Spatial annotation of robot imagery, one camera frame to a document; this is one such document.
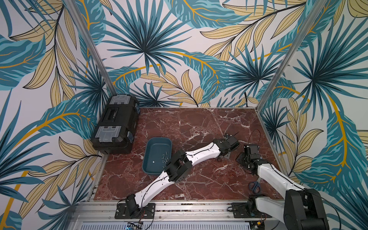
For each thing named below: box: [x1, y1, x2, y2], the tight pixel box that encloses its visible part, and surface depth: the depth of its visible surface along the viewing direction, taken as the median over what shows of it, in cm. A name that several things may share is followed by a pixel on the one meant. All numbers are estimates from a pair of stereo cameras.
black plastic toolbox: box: [90, 94, 141, 155], surface depth 90 cm
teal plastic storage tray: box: [142, 137, 173, 175], surface depth 95 cm
